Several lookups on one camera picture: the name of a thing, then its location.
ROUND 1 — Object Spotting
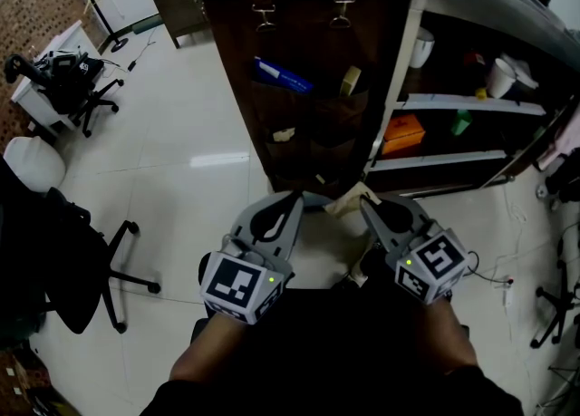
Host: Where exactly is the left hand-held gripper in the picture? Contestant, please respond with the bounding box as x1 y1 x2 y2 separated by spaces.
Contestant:
198 190 306 326

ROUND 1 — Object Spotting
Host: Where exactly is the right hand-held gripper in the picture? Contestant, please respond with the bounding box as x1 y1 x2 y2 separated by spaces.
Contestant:
358 192 471 306

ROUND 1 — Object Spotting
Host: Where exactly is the person's right forearm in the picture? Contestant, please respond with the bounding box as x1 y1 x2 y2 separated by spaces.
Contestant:
416 295 479 377

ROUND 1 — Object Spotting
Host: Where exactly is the person's left forearm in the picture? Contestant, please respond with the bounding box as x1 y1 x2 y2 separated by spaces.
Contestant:
169 311 256 384

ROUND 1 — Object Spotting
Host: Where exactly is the person's white shoe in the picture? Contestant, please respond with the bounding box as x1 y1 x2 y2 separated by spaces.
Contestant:
348 250 375 287

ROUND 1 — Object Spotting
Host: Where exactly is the orange box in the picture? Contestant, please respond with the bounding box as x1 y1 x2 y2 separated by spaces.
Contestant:
381 113 427 156

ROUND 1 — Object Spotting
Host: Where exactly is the green small container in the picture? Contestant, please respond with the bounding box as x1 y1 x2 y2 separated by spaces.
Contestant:
449 109 474 137

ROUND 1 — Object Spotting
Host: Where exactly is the blue flat box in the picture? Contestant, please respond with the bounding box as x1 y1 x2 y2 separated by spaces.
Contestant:
253 56 315 96

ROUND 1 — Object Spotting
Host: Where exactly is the person's black clothing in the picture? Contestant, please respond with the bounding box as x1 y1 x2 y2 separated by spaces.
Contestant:
139 246 525 416

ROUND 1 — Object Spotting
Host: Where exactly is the white bucket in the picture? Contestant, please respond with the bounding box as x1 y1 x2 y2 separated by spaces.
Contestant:
409 27 437 70

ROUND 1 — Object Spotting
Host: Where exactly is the white power strip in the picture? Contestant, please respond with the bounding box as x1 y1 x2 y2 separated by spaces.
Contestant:
499 275 518 312

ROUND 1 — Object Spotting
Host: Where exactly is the white paper cup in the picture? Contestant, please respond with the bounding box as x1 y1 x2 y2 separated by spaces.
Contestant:
486 57 518 100

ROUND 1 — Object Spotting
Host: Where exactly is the metal hook clip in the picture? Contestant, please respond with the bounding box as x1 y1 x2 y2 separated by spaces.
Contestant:
328 0 357 30
250 2 278 34

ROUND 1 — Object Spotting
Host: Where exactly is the pink cloth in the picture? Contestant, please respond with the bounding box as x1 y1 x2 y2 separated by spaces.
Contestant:
536 105 580 171

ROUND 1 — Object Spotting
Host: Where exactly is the black chair base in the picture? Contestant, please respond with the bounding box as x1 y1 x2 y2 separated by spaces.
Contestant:
529 237 580 350

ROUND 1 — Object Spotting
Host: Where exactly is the dark brown cabinet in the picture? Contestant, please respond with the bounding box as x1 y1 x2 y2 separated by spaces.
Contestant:
148 0 210 50

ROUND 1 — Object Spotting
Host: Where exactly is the dark green cylinder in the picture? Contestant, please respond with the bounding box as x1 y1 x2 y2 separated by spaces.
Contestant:
131 14 164 36

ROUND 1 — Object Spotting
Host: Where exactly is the small black office chair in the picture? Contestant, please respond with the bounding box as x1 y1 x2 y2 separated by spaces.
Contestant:
44 53 126 140

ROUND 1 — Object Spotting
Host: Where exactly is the large black office chair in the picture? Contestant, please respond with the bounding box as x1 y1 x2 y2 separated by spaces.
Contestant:
0 160 162 348

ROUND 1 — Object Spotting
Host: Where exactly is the black tripod stand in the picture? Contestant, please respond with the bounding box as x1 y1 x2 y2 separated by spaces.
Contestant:
536 361 580 411

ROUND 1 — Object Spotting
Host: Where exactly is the black coat rack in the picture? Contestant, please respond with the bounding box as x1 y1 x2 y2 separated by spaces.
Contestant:
63 0 130 53

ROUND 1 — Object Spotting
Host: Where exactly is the white round bin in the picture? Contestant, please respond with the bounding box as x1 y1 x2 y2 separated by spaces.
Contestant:
3 134 67 194

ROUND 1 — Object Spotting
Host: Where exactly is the white desk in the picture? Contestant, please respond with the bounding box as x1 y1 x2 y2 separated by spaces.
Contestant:
10 19 106 132

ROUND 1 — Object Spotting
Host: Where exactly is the black handheld device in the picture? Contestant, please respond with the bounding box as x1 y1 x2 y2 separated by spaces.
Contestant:
4 53 47 87

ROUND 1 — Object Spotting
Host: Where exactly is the cardboard box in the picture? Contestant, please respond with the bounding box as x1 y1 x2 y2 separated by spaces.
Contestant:
0 350 70 416

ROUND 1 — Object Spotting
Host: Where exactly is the black floor cable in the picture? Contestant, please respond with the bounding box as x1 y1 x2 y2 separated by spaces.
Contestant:
466 250 514 285

